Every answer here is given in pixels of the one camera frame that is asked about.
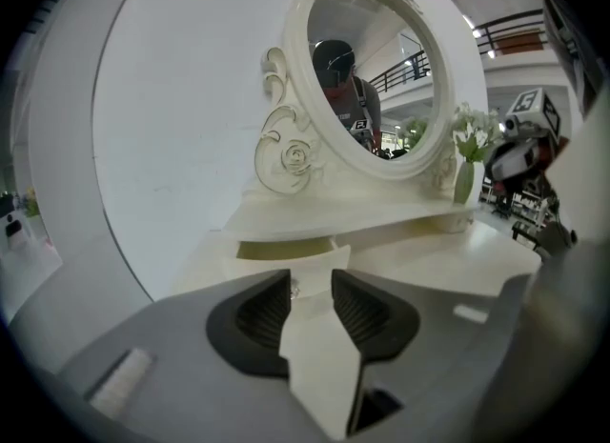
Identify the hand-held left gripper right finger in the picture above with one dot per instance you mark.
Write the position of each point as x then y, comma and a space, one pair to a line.
429, 369

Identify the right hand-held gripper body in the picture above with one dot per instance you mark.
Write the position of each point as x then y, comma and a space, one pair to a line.
529, 105

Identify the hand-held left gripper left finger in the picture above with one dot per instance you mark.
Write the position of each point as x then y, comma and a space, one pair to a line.
181, 374

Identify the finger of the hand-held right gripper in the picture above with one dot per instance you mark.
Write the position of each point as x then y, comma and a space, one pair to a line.
517, 151
517, 169

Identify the cream vanity dressing table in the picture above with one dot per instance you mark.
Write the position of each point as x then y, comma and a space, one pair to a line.
429, 260

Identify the cream wooden drawer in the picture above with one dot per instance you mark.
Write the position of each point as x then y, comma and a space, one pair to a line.
310, 269
453, 223

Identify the white flower bunch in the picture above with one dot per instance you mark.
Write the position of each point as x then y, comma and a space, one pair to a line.
476, 122

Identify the green glass vase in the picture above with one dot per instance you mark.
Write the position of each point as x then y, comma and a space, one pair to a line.
463, 184

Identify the person's grey printed t-shirt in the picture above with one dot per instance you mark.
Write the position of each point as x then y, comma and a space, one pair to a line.
581, 50

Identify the black balcony railing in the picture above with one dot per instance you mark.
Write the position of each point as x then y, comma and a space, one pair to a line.
512, 18

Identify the oval white-framed mirror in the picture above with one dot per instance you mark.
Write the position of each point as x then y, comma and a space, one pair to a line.
395, 98

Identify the white and black barrel robot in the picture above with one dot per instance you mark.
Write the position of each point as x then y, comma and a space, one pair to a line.
14, 236

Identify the yellow potted flowers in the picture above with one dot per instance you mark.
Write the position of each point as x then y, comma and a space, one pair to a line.
32, 205

